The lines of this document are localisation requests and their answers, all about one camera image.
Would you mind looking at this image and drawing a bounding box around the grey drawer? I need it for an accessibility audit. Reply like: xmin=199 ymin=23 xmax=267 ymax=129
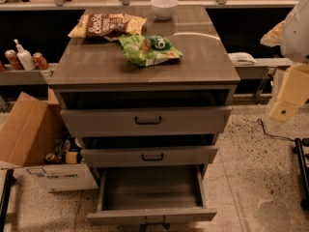
xmin=87 ymin=165 xmax=216 ymax=232
xmin=61 ymin=106 xmax=232 ymax=137
xmin=81 ymin=146 xmax=217 ymax=168

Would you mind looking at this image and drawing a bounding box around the cardboard box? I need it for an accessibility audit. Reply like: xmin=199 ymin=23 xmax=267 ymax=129
xmin=0 ymin=93 xmax=98 ymax=192

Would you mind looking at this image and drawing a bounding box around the red soda can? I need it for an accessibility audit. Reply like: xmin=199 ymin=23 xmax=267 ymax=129
xmin=33 ymin=52 xmax=49 ymax=70
xmin=5 ymin=49 xmax=23 ymax=71

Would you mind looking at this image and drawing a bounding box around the left red soda can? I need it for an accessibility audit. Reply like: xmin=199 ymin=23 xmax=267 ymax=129
xmin=5 ymin=49 xmax=23 ymax=71

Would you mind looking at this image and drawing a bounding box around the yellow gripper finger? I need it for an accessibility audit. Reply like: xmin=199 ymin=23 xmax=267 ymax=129
xmin=260 ymin=21 xmax=285 ymax=47

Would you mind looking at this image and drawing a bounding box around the black floor cable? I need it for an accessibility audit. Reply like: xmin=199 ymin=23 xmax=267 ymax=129
xmin=256 ymin=117 xmax=296 ymax=143

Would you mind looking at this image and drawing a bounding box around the brown yellow chip bag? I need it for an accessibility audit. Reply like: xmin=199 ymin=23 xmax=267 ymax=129
xmin=69 ymin=14 xmax=146 ymax=42

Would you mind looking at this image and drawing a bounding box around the right red soda can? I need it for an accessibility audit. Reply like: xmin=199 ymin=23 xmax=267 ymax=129
xmin=33 ymin=52 xmax=49 ymax=70

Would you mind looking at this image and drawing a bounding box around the black bar lower left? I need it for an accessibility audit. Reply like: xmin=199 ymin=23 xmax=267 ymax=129
xmin=0 ymin=169 xmax=15 ymax=232

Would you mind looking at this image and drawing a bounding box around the white folded cloth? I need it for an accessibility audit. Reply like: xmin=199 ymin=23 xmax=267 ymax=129
xmin=228 ymin=52 xmax=256 ymax=66

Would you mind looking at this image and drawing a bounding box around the black stand base right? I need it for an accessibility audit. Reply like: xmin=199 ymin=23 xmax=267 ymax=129
xmin=294 ymin=138 xmax=309 ymax=211

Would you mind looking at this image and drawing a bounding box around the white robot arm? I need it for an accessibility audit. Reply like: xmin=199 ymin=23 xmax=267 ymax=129
xmin=261 ymin=0 xmax=309 ymax=122

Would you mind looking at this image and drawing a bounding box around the white pump bottle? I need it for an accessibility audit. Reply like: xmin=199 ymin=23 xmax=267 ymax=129
xmin=14 ymin=39 xmax=36 ymax=71

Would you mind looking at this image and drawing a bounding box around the white bowl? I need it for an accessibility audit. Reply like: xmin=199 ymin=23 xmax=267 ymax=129
xmin=151 ymin=0 xmax=179 ymax=19

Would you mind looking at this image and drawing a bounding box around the grey drawer cabinet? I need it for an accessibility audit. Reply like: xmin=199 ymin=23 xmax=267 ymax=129
xmin=49 ymin=6 xmax=239 ymax=184

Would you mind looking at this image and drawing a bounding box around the green chip bag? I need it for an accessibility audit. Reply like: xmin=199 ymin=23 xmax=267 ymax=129
xmin=119 ymin=35 xmax=183 ymax=67

